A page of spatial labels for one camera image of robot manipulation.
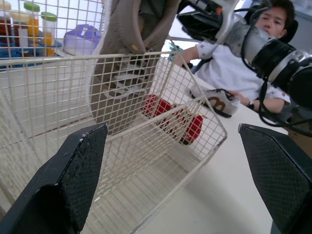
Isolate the small grey sneaker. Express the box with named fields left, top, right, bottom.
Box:
left=190, top=85, right=241, bottom=118

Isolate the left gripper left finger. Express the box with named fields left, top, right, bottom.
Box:
left=0, top=122, right=109, bottom=234

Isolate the green-capped tube yellow liquid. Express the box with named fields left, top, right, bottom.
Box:
left=23, top=1, right=40, bottom=45
left=40, top=11, right=58, bottom=58

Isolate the yellow-capped tube dark liquid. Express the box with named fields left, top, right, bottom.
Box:
left=0, top=0, right=12, bottom=44
left=10, top=10, right=29, bottom=48

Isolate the large taupe sneaker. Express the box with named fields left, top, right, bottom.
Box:
left=88, top=0, right=183, bottom=137

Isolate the purple tissue pack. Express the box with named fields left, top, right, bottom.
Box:
left=63, top=23, right=102, bottom=57

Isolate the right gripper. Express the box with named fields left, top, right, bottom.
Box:
left=176, top=0, right=224, bottom=41

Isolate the blue tube rack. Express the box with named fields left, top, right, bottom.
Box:
left=0, top=39, right=63, bottom=61

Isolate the person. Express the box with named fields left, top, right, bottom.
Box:
left=174, top=0, right=299, bottom=115

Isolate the small red shoe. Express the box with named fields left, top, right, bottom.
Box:
left=142, top=94, right=204, bottom=146

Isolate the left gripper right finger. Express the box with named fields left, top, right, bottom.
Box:
left=238, top=123, right=312, bottom=234

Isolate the cream wire basket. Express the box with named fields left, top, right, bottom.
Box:
left=0, top=0, right=229, bottom=234

